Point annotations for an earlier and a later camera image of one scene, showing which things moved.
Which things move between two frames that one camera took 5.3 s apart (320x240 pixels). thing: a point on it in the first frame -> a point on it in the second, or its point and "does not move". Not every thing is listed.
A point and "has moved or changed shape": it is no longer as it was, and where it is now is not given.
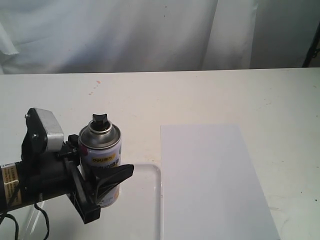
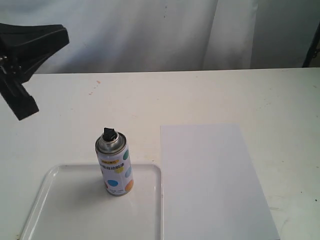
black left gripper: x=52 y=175 -> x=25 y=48
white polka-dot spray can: x=100 y=146 has moved or changed shape
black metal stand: x=313 y=51 does not move
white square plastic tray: x=136 y=215 does not move
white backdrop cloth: x=48 y=36 does not move
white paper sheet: x=211 y=189 does not move
